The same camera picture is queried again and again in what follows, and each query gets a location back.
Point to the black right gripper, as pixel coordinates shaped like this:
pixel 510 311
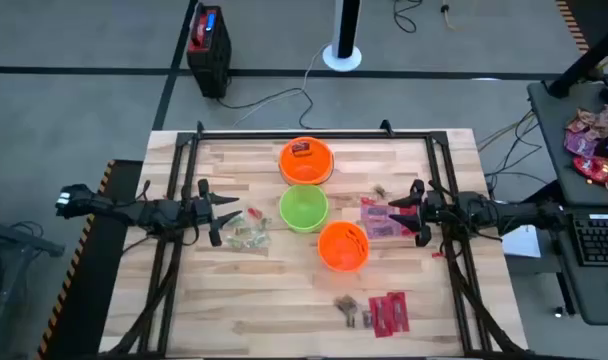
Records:
pixel 429 211

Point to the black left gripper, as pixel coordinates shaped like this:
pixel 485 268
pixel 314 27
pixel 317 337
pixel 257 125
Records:
pixel 200 211

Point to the pink red licorice candy pack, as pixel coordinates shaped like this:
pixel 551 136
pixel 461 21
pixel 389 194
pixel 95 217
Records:
pixel 384 231
pixel 379 211

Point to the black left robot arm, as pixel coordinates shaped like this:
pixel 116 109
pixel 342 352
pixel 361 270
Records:
pixel 134 212

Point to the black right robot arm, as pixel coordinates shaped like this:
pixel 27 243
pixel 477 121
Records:
pixel 509 215

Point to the green wrapped candy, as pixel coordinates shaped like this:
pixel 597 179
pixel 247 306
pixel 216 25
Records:
pixel 260 225
pixel 235 221
pixel 233 242
pixel 258 241
pixel 243 231

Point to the small red wrapped candy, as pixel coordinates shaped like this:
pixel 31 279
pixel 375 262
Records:
pixel 368 201
pixel 254 212

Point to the brown wrapped candy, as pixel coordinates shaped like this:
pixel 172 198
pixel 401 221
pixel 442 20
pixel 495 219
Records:
pixel 380 191
pixel 345 302

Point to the orange plastic halloween bucket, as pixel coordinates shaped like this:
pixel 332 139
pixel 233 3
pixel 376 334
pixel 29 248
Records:
pixel 306 167
pixel 343 247

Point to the green plastic halloween bucket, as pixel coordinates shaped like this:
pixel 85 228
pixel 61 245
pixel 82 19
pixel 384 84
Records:
pixel 303 209

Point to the dark red candy pack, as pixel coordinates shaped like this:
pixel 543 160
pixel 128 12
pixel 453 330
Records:
pixel 300 147

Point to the red flat candy pack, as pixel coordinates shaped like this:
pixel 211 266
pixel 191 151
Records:
pixel 380 316
pixel 399 311

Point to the red candy bag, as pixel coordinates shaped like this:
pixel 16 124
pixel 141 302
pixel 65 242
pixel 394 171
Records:
pixel 599 169

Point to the pink candy bag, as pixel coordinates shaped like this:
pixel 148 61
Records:
pixel 589 132

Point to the small red wrapper scrap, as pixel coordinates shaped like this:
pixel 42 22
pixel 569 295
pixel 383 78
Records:
pixel 438 255

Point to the white paper sheet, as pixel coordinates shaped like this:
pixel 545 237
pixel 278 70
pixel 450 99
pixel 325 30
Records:
pixel 521 242

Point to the black hazard-striped platform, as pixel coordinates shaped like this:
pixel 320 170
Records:
pixel 99 280

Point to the black and red equipment case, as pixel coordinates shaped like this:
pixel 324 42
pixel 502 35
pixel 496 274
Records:
pixel 211 60

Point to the grey side desk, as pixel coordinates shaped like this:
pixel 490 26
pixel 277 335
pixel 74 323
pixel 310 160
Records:
pixel 554 140

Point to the black pole with white base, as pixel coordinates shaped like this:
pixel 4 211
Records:
pixel 346 30

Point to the black keyboard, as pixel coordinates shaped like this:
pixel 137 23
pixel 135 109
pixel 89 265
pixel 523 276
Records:
pixel 601 240

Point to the dark metal floor stand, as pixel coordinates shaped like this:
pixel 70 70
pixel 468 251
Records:
pixel 14 240

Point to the black aluminium table frame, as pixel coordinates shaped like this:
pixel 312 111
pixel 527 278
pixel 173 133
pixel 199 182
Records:
pixel 309 135

